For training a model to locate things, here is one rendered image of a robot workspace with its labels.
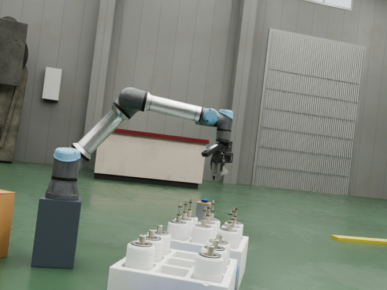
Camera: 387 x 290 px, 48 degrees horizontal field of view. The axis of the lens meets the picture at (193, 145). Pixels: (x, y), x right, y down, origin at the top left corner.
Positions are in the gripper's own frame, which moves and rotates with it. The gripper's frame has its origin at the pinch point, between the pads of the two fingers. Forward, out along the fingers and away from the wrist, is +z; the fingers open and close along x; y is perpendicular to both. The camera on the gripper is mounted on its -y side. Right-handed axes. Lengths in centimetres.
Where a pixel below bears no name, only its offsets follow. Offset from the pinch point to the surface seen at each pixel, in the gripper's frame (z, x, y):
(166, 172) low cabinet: 25, 414, 228
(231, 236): 23.5, -29.3, -10.1
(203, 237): 25.7, -20.2, -19.0
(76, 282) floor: 47, -6, -70
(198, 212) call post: 20.7, 16.1, 4.2
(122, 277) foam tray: 31, -49, -72
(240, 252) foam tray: 28.9, -35.1, -9.3
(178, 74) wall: -179, 633, 365
